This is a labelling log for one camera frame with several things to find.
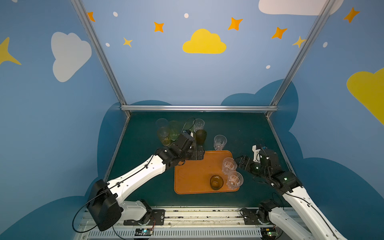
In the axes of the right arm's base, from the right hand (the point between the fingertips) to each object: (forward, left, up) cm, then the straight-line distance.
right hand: (241, 159), depth 77 cm
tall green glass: (+28, +41, -10) cm, 50 cm away
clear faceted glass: (+4, +3, -17) cm, 17 cm away
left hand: (+2, +22, +2) cm, 22 cm away
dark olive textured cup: (+24, +21, -12) cm, 34 cm away
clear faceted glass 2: (-4, 0, -17) cm, 17 cm away
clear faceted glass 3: (+20, +8, -13) cm, 26 cm away
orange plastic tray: (-3, +20, -18) cm, 27 cm away
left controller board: (-33, +48, -16) cm, 60 cm away
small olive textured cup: (-7, +12, -15) cm, 20 cm away
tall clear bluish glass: (+26, +48, -3) cm, 55 cm away
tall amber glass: (+23, +47, -11) cm, 54 cm away
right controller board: (-30, -13, -18) cm, 37 cm away
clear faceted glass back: (+35, +24, -14) cm, 44 cm away
